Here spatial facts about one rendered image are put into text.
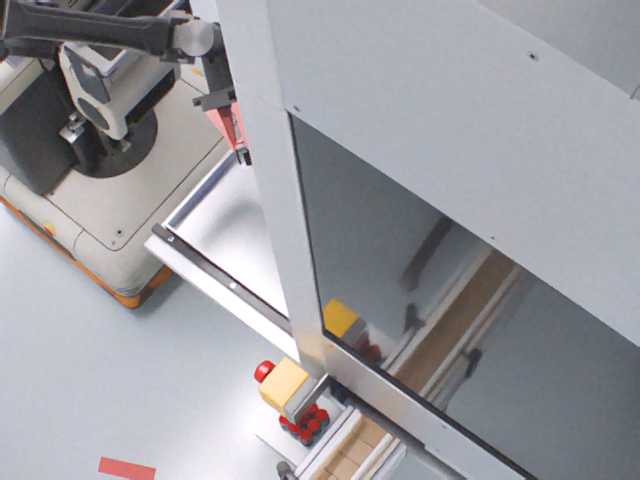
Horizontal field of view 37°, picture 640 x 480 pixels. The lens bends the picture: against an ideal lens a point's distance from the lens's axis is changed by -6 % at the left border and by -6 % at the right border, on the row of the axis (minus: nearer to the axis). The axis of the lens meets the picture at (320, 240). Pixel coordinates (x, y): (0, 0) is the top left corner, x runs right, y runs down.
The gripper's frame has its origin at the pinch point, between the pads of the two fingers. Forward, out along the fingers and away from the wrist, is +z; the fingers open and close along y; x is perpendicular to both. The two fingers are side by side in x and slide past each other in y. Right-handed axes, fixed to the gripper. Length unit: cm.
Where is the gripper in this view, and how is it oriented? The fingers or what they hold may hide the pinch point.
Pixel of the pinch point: (241, 145)
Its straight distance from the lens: 158.0
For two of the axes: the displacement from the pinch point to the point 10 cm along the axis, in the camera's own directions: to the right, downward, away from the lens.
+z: 2.5, 9.7, 0.6
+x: 2.4, -1.2, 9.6
